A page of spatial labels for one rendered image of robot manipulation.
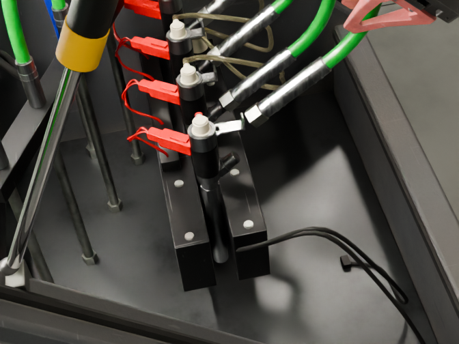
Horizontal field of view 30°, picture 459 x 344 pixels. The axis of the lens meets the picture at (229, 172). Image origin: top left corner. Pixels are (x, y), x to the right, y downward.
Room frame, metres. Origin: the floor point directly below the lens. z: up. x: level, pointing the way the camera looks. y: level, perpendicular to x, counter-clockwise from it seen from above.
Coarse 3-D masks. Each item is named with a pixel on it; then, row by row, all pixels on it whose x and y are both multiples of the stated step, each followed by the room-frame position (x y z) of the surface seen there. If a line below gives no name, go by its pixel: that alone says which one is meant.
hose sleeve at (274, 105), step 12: (300, 72) 0.63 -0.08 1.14; (312, 72) 0.62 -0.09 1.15; (324, 72) 0.62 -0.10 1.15; (288, 84) 0.62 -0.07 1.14; (300, 84) 0.62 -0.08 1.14; (312, 84) 0.62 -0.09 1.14; (276, 96) 0.62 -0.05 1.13; (288, 96) 0.62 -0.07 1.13; (264, 108) 0.62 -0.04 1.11; (276, 108) 0.62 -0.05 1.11
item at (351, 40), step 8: (376, 8) 0.63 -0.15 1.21; (368, 16) 0.63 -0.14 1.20; (344, 40) 0.63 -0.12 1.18; (352, 40) 0.63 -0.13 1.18; (360, 40) 0.63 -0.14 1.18; (336, 48) 0.63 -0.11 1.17; (344, 48) 0.63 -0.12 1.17; (352, 48) 0.63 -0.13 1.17; (328, 56) 0.63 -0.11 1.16; (336, 56) 0.62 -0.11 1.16; (344, 56) 0.62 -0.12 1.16; (328, 64) 0.62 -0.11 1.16; (336, 64) 0.62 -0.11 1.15
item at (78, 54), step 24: (72, 0) 0.30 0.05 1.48; (96, 0) 0.29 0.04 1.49; (72, 24) 0.29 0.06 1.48; (96, 24) 0.29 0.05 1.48; (72, 48) 0.29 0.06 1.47; (96, 48) 0.29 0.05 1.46; (72, 72) 0.29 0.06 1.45; (72, 96) 0.29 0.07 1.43; (48, 120) 0.30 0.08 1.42; (48, 144) 0.29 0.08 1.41; (48, 168) 0.29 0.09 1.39; (24, 216) 0.29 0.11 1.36; (24, 240) 0.29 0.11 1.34; (0, 264) 0.30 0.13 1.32; (24, 264) 0.30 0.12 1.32; (24, 288) 0.28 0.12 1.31
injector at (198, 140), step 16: (192, 144) 0.61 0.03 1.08; (208, 144) 0.61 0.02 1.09; (208, 160) 0.61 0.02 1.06; (224, 160) 0.62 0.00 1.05; (208, 176) 0.61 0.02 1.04; (208, 192) 0.61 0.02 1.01; (208, 208) 0.61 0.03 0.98; (208, 224) 0.62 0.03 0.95; (224, 240) 0.61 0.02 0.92; (224, 256) 0.61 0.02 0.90
